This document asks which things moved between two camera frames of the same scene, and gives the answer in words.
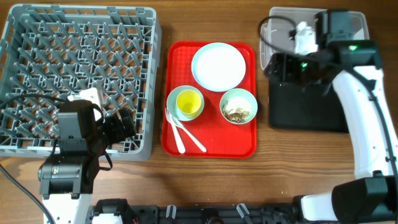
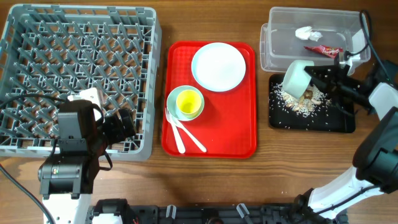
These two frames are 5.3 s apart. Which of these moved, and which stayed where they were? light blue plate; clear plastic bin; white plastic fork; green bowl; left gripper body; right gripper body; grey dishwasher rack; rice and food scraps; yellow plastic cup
Moved: right gripper body; green bowl; rice and food scraps
Stayed: yellow plastic cup; light blue plate; grey dishwasher rack; left gripper body; white plastic fork; clear plastic bin
